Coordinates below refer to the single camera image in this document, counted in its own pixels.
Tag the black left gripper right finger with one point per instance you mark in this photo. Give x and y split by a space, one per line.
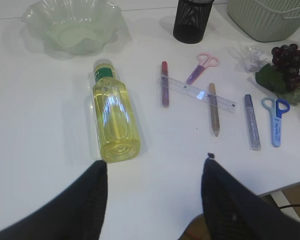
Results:
233 212

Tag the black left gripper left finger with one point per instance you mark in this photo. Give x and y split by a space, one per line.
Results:
78 213

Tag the yellow tea drink bottle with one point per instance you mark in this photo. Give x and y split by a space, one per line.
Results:
118 134

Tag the purple artificial grape bunch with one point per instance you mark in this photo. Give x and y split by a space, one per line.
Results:
282 75

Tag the clear plastic sheet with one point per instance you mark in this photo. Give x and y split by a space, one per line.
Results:
252 59

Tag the silver glitter glue pen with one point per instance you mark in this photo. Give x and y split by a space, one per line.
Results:
252 123

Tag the gold glitter glue pen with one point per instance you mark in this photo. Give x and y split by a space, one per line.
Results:
213 106

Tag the clear plastic ruler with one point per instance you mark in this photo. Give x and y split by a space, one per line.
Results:
198 94

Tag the red glitter glue pen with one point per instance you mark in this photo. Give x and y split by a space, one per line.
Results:
164 85

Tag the green plastic woven basket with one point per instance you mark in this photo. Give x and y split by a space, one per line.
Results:
266 20

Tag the black mesh pen holder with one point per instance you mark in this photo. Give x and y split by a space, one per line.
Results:
191 20

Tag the blue capped scissors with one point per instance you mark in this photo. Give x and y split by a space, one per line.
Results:
276 107

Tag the pink capped scissors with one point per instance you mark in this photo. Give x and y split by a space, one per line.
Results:
205 61

